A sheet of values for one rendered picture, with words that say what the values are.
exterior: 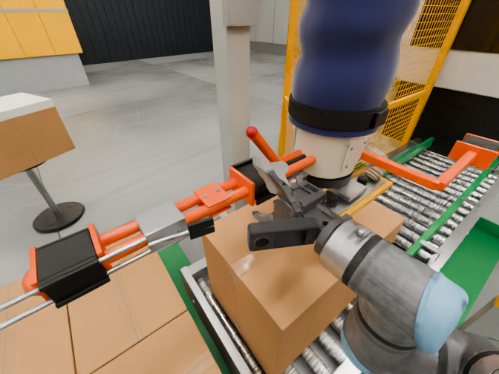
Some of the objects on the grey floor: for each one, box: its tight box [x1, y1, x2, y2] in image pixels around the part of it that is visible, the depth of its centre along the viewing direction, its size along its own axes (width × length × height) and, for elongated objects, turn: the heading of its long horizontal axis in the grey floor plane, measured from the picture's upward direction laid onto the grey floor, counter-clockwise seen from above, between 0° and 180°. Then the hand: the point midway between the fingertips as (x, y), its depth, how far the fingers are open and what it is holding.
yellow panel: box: [0, 0, 90, 97], centre depth 507 cm, size 222×91×248 cm, turn 132°
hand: (249, 187), depth 50 cm, fingers open, 14 cm apart
